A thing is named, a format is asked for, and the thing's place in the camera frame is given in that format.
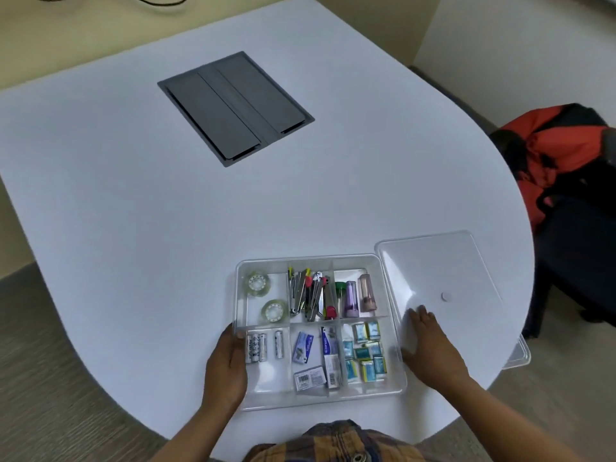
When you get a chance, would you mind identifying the plaid shirt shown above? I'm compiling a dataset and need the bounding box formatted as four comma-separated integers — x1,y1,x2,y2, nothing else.
243,419,427,462

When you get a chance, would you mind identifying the person's right hand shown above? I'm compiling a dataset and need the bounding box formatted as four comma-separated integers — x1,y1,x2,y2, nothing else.
402,305,472,393

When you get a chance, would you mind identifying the person's right forearm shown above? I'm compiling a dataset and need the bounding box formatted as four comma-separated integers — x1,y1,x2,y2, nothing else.
435,375,586,462

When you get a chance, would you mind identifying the group of metal staplers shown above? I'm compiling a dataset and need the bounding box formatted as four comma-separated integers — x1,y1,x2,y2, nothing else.
287,266,338,323

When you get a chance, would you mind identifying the pink tube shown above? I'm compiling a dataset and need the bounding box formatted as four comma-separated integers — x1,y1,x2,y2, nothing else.
357,273,378,312

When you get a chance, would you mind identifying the transparent tape roll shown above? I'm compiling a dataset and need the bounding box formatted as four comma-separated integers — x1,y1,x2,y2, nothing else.
245,269,272,298
261,298,289,325

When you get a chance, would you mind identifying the person's left forearm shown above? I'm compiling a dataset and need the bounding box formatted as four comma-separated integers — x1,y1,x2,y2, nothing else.
149,401,241,462

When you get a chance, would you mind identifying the white barcode box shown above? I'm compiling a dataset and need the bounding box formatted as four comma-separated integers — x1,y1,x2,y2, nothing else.
324,354,343,389

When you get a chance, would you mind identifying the orange and black backpack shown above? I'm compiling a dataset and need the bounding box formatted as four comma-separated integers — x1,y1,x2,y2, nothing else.
488,103,616,232

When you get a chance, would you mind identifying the clear plastic lid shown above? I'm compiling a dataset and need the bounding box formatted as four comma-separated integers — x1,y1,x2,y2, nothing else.
374,229,532,370

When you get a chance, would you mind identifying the person's left hand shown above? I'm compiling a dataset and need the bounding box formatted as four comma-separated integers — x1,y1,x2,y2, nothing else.
201,323,249,415

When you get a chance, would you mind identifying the clear plastic organizer tray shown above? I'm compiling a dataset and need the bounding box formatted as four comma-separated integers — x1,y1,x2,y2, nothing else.
234,253,409,412

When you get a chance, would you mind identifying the tall blue white packet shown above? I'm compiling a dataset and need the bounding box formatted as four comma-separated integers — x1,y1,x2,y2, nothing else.
321,325,339,357

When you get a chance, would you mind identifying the pile of small teal boxes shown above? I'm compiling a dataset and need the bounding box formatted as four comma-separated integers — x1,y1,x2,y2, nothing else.
342,320,388,384

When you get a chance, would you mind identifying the grey table cable hatch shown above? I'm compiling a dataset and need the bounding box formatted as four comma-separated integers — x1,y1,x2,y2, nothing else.
157,51,316,168

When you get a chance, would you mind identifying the black chair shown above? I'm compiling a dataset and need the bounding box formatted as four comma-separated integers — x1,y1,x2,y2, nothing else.
522,187,616,340

